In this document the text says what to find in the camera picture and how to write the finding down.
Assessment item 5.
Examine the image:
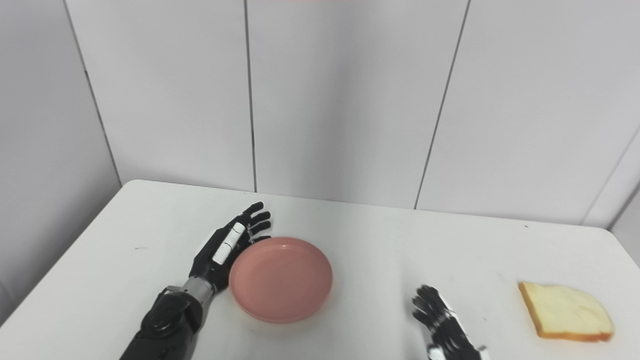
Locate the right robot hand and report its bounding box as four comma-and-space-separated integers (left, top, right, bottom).
411, 285, 489, 360

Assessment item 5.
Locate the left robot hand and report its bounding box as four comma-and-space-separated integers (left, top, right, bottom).
188, 201, 273, 295

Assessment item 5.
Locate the pink plate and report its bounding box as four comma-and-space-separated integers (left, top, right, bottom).
228, 236, 334, 324

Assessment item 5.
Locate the slice of bread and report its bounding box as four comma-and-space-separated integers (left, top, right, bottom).
517, 281, 616, 343

